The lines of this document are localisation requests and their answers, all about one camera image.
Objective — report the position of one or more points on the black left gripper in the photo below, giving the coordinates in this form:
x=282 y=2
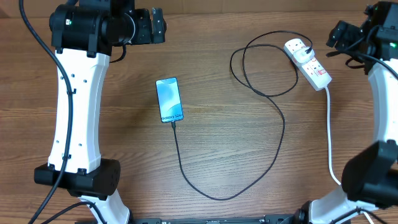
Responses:
x=146 y=35

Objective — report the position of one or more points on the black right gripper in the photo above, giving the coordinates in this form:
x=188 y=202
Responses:
x=340 y=37

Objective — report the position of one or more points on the Samsung Galaxy smartphone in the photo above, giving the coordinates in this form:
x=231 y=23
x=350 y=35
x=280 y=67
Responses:
x=170 y=104

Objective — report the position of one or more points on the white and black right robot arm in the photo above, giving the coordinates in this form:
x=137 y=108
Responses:
x=368 y=181

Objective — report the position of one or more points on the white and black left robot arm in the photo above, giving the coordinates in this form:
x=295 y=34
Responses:
x=83 y=36

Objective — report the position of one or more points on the white charger plug adapter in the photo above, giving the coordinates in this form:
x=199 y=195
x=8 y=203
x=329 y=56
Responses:
x=303 y=55

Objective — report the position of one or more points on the white power extension strip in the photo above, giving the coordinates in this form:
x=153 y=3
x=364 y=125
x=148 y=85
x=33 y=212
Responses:
x=313 y=71

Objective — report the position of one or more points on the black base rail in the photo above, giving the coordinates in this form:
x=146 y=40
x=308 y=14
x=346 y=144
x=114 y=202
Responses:
x=268 y=219

